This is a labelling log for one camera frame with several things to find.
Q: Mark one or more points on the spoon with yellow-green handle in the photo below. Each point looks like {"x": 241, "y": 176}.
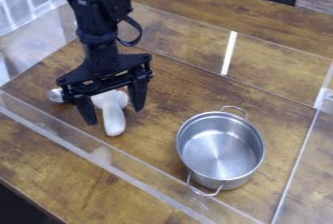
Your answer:
{"x": 55, "y": 95}

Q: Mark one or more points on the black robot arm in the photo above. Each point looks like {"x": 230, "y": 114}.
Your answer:
{"x": 98, "y": 18}

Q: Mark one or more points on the plush mushroom red cap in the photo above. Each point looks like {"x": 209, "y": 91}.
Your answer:
{"x": 111, "y": 102}

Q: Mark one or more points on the clear acrylic front barrier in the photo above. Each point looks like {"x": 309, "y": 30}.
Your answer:
{"x": 156, "y": 183}

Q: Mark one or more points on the silver pot with handles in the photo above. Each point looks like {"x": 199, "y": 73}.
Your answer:
{"x": 221, "y": 148}

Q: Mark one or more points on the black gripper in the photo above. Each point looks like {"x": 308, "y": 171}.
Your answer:
{"x": 106, "y": 71}

